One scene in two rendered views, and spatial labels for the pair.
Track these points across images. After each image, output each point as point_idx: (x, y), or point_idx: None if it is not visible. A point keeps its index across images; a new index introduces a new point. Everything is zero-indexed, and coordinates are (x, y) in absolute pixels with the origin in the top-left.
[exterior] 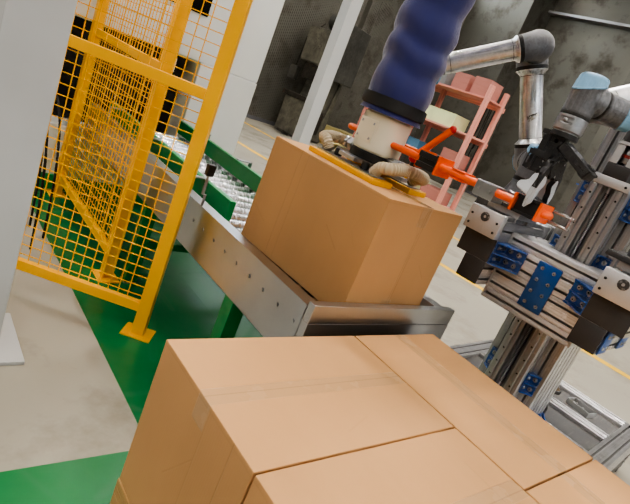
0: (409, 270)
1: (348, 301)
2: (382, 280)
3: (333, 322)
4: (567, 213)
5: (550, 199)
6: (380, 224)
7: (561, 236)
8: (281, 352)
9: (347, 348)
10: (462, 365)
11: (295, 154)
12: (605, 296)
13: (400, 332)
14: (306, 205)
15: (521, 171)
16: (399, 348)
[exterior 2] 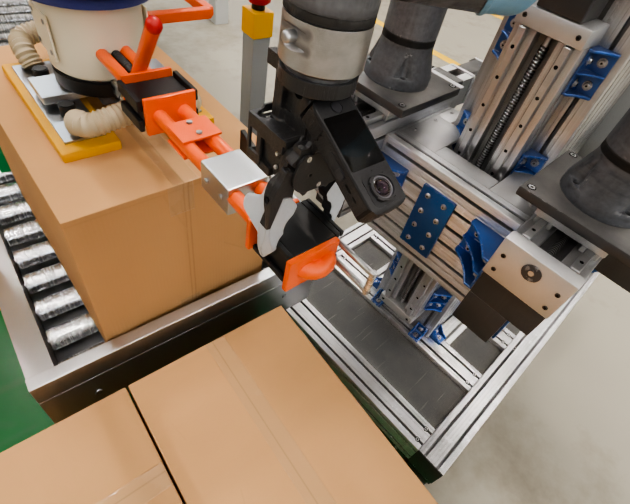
0: (208, 255)
1: (112, 336)
2: (160, 289)
3: (90, 377)
4: (483, 75)
5: (339, 207)
6: (76, 258)
7: (467, 125)
8: None
9: (95, 435)
10: (302, 370)
11: None
12: (502, 283)
13: (233, 315)
14: (25, 184)
15: (390, 20)
16: (200, 381)
